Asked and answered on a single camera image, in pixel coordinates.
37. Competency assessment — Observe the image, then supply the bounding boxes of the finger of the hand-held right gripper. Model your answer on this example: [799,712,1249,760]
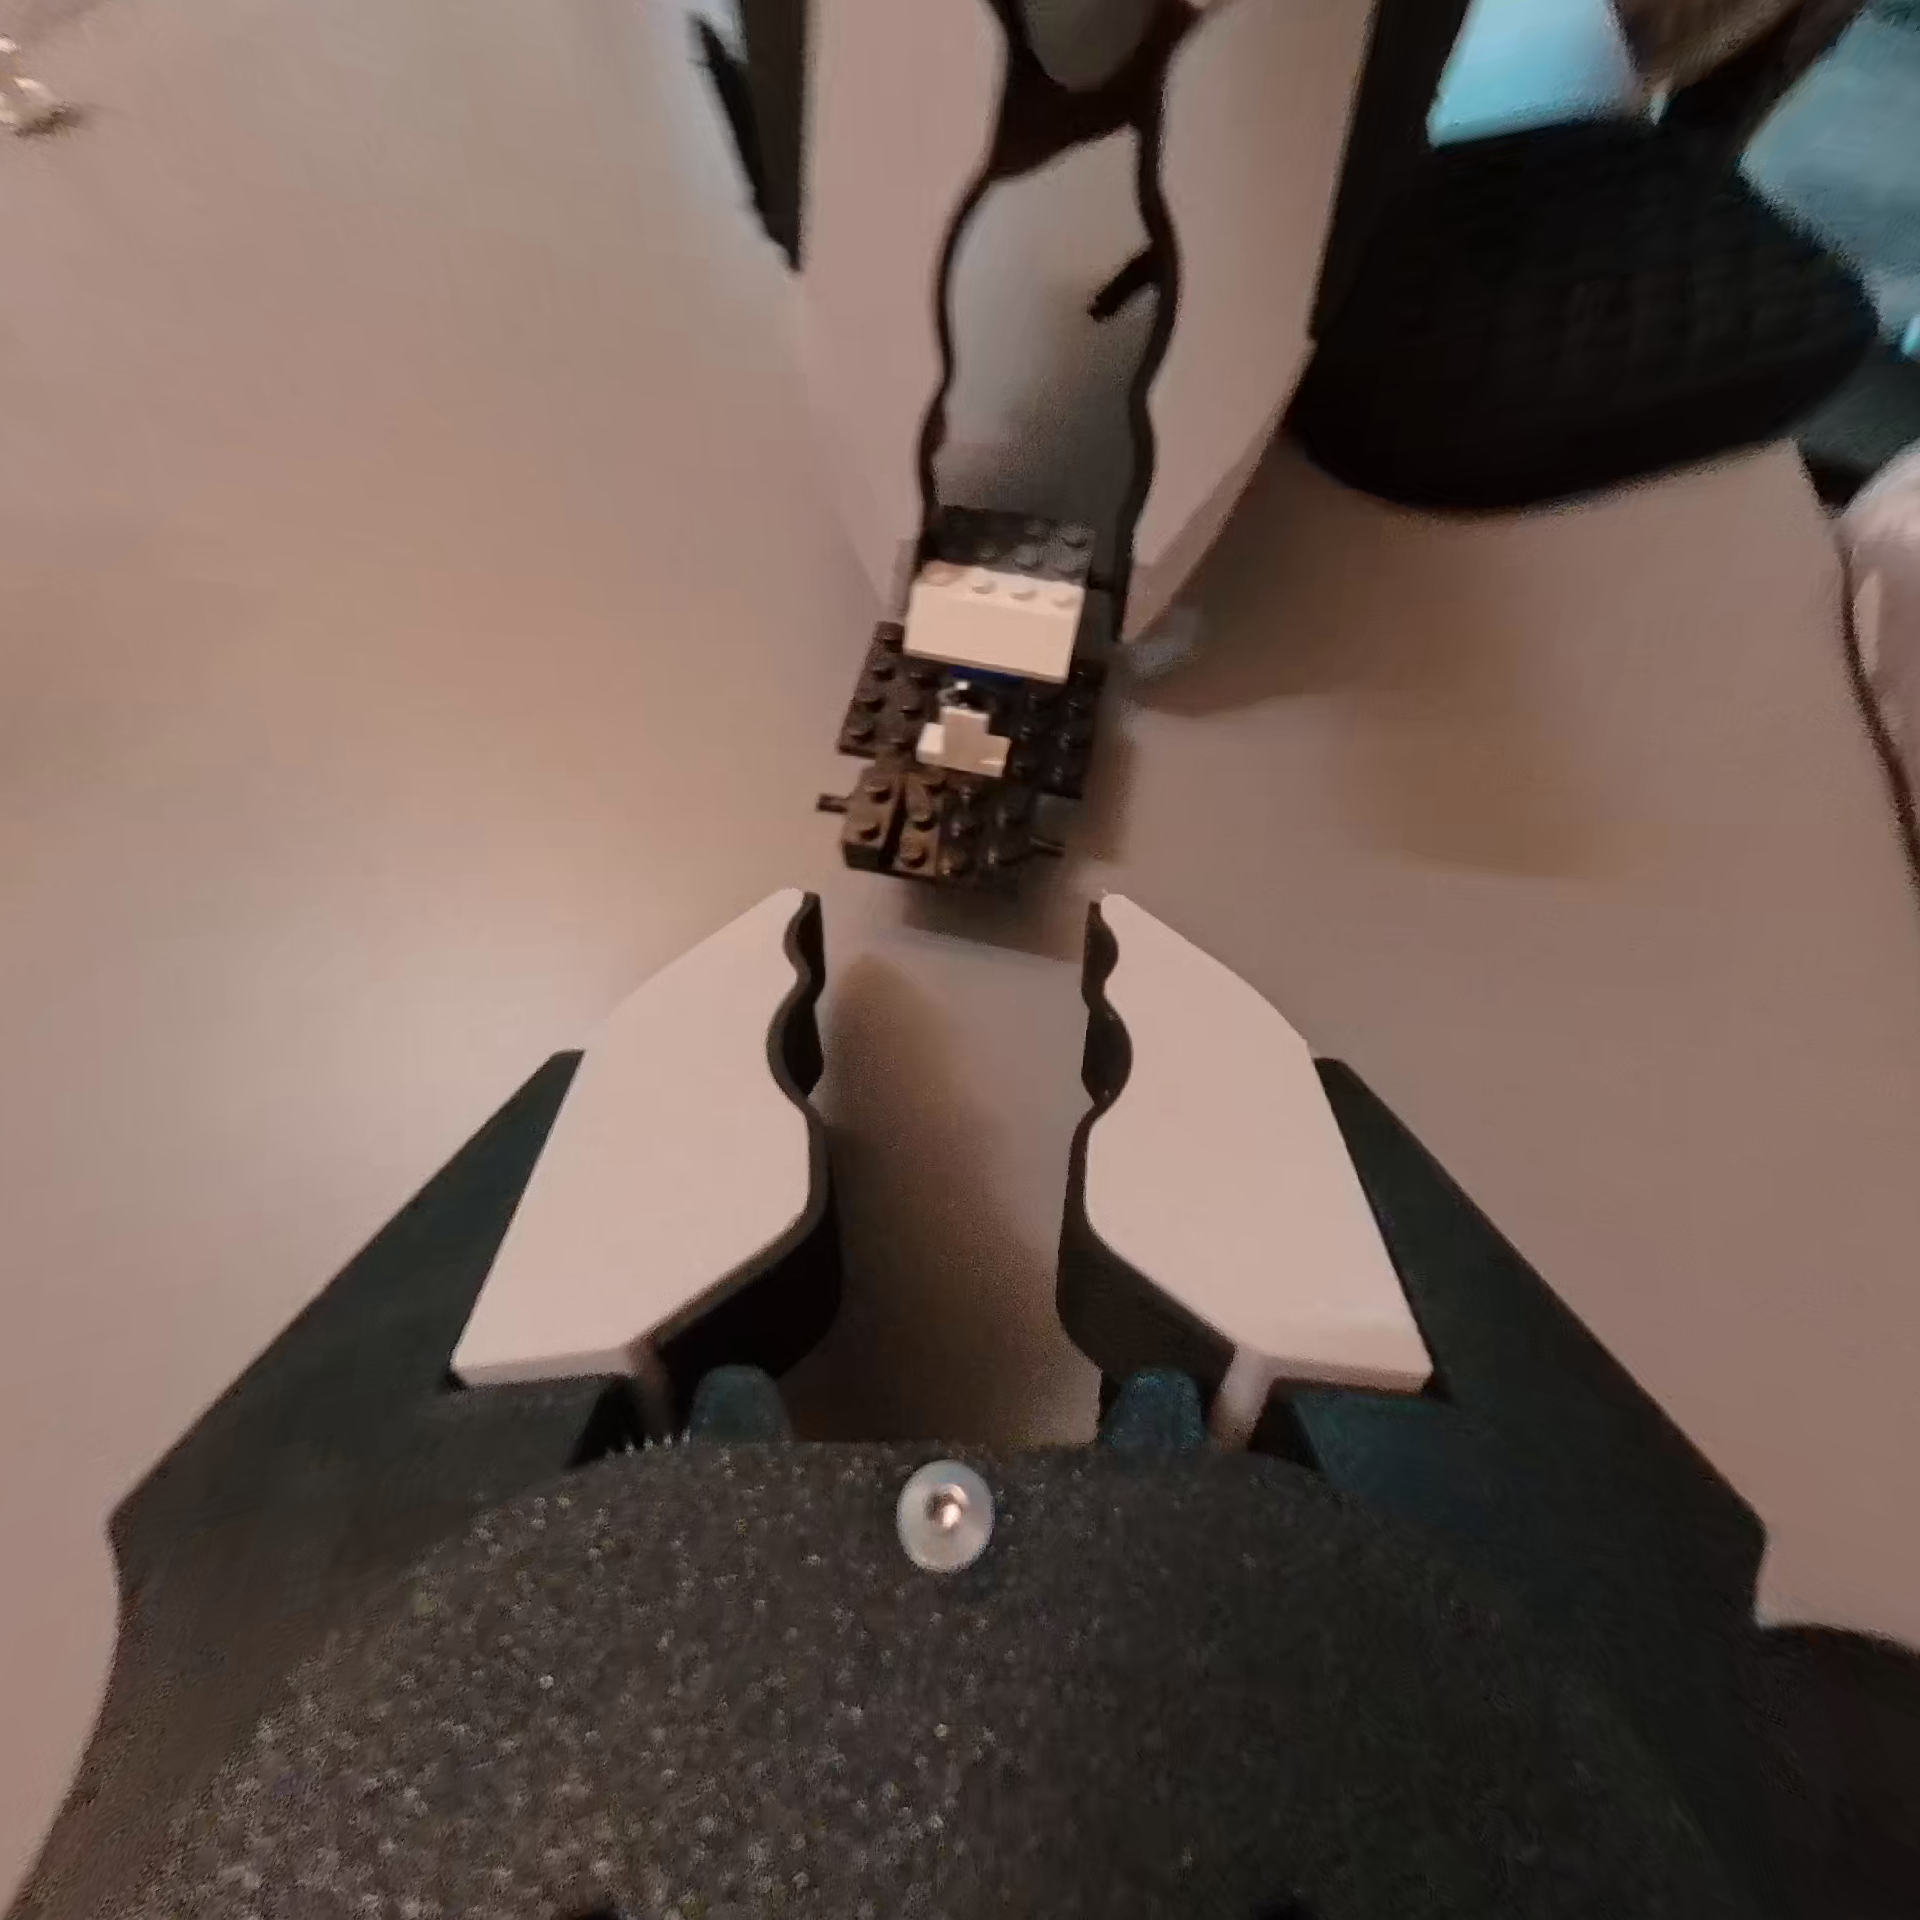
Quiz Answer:
[788,0,1030,591]
[1089,0,1401,647]

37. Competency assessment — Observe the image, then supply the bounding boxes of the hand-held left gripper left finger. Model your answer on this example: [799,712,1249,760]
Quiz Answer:
[448,886,847,1389]

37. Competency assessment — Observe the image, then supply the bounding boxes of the black and white lego car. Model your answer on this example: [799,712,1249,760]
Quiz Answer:
[818,506,1122,891]

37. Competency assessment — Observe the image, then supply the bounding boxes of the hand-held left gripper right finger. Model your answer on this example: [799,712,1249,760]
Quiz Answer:
[1054,891,1437,1422]

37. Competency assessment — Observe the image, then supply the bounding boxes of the black chair seat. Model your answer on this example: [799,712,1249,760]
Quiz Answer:
[1282,111,1884,514]

